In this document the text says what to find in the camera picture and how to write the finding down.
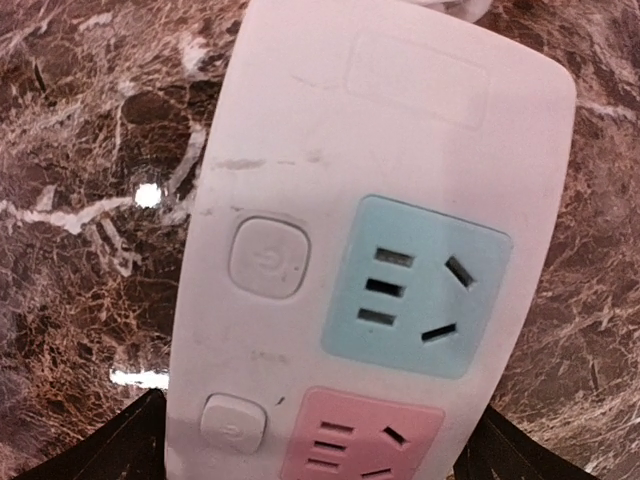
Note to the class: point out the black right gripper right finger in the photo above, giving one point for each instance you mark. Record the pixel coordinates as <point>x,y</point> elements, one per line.
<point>497,449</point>

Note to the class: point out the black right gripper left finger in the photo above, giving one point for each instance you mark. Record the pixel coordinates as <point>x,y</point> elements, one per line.
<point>129,446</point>

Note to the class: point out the white multicolour power strip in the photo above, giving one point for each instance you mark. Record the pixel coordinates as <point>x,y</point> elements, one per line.
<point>376,202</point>

